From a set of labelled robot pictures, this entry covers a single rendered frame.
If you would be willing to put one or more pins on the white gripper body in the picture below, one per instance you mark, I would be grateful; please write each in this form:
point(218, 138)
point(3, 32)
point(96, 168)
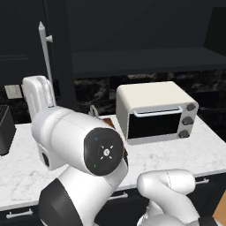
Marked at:
point(34, 91)

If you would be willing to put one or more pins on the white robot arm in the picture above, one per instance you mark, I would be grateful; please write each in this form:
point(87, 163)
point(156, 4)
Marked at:
point(73, 132)

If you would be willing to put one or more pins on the black cabinet door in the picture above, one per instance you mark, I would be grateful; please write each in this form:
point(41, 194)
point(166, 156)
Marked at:
point(216, 29)
point(63, 58)

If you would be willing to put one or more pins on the brown wooden tray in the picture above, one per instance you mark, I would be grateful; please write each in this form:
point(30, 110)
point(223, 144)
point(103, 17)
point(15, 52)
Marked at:
point(109, 122)

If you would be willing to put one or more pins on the black toaster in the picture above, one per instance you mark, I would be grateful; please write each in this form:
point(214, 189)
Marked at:
point(6, 129)

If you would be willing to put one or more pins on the white toaster oven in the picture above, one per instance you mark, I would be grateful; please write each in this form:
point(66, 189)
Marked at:
point(150, 97)

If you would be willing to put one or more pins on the black drawer front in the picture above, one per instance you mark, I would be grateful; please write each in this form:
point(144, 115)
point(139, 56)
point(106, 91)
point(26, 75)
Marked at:
point(17, 220)
point(126, 210)
point(209, 197)

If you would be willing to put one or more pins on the grey toaster oven knob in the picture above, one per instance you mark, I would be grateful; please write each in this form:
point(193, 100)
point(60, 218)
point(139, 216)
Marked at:
point(187, 120)
point(184, 134)
point(191, 106)

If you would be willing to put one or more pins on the white wall socket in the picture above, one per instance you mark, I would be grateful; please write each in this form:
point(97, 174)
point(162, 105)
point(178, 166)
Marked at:
point(13, 91)

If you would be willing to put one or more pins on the black neighbouring wall cabinet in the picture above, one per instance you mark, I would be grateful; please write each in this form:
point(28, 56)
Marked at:
point(20, 32)

